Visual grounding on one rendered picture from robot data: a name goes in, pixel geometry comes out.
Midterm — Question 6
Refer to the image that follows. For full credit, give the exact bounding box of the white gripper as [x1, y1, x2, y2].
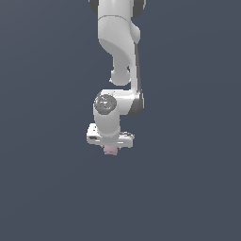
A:
[86, 122, 136, 148]

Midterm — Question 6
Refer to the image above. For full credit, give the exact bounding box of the small pink block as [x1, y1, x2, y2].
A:
[104, 145, 119, 156]

